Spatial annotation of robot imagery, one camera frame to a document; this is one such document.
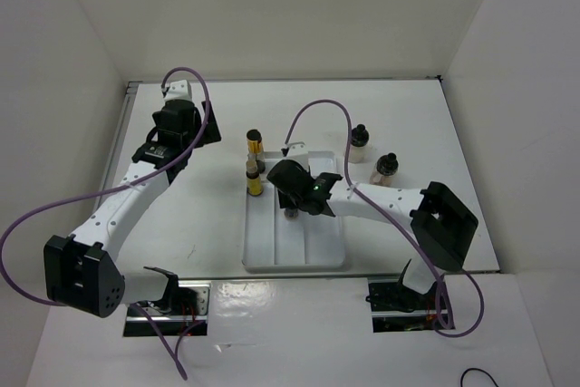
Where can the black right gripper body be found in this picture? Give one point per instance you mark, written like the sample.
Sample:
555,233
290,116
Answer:
286,199

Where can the small dark spice jar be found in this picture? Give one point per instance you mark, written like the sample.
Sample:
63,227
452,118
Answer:
291,213

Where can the yellow label sauce bottle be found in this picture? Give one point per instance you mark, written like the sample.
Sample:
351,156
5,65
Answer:
254,186

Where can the gold cap glass spray bottle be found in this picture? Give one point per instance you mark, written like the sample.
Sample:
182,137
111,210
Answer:
256,149

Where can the round white powder shaker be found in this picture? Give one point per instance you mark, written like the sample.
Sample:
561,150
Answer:
358,143

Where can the round brown spice shaker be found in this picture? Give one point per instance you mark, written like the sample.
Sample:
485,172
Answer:
384,170

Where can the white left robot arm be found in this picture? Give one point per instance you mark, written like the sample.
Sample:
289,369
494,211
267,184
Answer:
80,269

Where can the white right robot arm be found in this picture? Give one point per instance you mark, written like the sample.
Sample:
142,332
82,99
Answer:
437,224

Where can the white plastic organizer tray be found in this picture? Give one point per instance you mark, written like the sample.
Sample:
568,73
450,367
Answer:
275,243

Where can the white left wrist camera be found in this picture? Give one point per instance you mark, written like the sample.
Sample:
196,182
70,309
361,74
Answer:
177,91

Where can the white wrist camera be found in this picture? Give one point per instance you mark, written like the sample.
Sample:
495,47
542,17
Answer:
177,91
298,152

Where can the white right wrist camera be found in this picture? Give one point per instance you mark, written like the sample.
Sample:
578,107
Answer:
298,152

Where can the aluminium table edge rail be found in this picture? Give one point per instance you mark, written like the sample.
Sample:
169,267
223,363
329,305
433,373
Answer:
119,135

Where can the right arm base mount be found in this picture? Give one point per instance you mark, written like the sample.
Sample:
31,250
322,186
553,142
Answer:
398,309

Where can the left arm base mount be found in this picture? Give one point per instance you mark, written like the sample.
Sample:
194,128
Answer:
188,315

